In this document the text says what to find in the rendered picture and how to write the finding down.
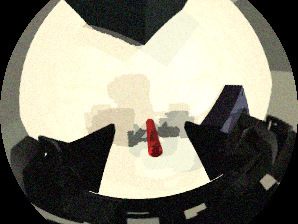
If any red peg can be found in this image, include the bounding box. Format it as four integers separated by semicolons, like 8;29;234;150
146;119;162;157

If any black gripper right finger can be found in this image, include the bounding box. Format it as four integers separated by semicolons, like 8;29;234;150
185;121;254;181

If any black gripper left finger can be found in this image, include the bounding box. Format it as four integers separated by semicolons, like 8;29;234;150
37;123;116;193

